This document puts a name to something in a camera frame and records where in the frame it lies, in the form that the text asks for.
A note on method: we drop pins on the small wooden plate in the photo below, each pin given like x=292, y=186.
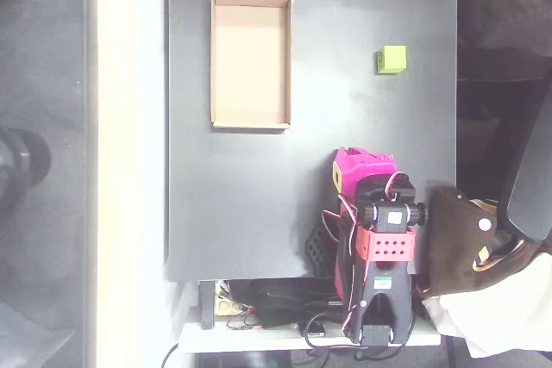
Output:
x=226, y=305

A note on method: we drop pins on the brown bag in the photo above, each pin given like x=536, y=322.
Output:
x=453, y=238

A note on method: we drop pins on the dark brown garment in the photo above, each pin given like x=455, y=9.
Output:
x=509, y=10

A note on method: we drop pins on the green cube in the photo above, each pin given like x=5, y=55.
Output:
x=392, y=59

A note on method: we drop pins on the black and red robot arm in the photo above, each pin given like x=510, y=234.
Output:
x=388, y=290

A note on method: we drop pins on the black power adapter bundle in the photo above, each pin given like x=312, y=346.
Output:
x=280, y=305

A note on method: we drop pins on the open cardboard box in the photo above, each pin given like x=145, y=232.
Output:
x=250, y=62

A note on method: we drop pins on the black chair back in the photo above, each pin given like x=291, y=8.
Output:
x=530, y=178

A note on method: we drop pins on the black plug connector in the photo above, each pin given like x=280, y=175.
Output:
x=314, y=329

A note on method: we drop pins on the white cloth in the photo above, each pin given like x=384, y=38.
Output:
x=496, y=320

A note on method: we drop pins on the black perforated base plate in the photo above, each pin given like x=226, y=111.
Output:
x=319, y=251

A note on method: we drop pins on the white shelf board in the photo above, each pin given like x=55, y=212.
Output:
x=259, y=340

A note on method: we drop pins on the yellow square gripper mount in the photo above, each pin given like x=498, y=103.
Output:
x=336, y=176

